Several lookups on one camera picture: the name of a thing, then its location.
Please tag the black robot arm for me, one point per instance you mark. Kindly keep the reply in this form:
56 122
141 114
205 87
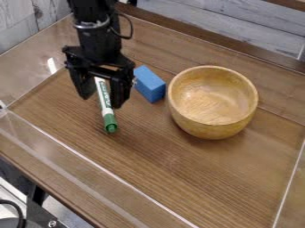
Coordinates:
92 10

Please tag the brown wooden bowl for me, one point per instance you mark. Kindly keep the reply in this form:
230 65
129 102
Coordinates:
212 101

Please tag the clear acrylic tray walls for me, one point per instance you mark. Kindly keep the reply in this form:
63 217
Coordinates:
151 177

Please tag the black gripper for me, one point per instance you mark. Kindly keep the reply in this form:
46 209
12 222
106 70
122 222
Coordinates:
98 53

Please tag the black table leg bracket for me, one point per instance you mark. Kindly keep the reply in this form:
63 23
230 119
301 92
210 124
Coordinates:
39 214

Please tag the green white marker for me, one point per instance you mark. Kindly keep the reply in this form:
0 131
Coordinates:
107 111

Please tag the blue foam block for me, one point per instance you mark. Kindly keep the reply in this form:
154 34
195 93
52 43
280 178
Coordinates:
149 84

